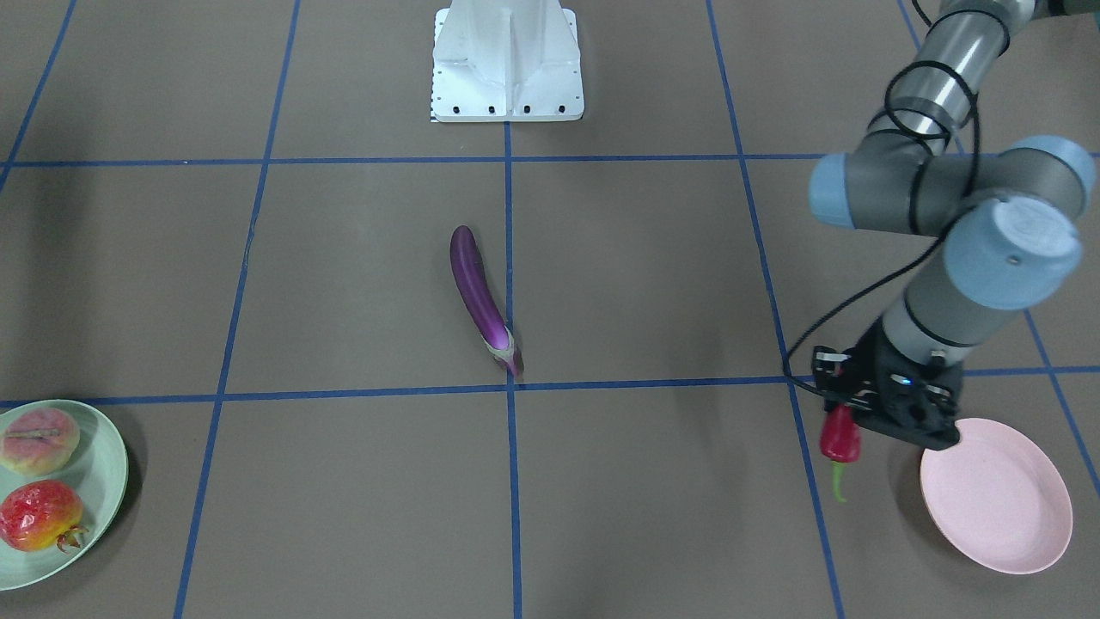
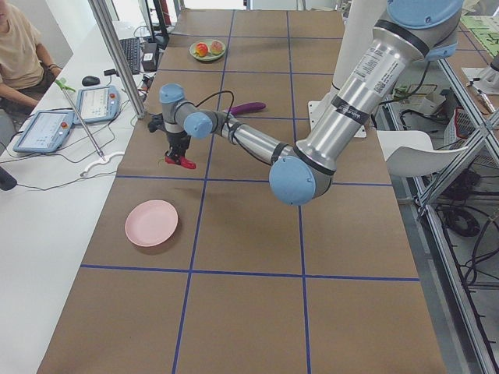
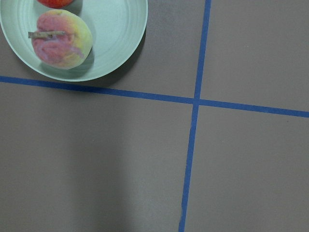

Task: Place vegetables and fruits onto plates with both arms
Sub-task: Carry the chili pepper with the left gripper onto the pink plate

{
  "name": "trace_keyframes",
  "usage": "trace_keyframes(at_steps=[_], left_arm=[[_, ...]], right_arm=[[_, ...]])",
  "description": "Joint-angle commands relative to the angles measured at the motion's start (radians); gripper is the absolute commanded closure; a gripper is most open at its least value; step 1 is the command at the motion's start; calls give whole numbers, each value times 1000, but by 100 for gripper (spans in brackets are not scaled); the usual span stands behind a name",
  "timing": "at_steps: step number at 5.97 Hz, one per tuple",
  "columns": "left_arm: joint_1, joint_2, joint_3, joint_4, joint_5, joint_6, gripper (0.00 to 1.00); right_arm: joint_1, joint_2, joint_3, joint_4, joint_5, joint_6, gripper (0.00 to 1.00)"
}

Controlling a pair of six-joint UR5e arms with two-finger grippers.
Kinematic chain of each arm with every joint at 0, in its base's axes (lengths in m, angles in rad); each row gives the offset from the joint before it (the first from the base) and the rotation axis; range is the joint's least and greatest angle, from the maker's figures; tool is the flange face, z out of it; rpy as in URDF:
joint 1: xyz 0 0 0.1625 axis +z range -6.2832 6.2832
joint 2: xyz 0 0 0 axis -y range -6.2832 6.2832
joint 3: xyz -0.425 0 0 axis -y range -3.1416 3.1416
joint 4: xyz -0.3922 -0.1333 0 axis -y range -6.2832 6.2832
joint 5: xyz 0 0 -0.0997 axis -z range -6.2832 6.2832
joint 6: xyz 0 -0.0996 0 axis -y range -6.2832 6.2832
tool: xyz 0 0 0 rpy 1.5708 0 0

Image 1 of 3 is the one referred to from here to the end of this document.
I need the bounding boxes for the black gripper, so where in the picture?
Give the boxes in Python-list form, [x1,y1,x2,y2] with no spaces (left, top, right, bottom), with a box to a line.
[847,318,963,450]

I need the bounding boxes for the red chili pepper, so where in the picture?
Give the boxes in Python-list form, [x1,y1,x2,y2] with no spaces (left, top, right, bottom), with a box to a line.
[820,404,864,502]

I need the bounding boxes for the purple eggplant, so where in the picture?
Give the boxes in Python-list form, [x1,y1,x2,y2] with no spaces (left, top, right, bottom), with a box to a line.
[450,226,523,377]

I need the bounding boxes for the yellow pink peach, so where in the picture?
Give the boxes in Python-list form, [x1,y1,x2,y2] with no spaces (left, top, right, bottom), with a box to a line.
[1,408,83,478]

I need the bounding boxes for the red yellow pomegranate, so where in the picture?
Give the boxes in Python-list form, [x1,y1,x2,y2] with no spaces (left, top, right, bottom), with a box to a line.
[1,479,88,553]

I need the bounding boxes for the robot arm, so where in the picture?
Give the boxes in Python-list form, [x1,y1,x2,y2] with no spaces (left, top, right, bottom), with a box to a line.
[809,1,1097,450]

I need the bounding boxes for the pink plate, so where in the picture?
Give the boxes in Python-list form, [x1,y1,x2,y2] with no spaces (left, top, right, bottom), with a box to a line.
[920,418,1075,575]

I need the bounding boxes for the green plate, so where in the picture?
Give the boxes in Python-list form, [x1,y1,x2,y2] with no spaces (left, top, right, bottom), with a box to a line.
[1,399,129,592]

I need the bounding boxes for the white camera stand column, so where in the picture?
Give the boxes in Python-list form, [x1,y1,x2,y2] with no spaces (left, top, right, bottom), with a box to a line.
[430,1,585,123]

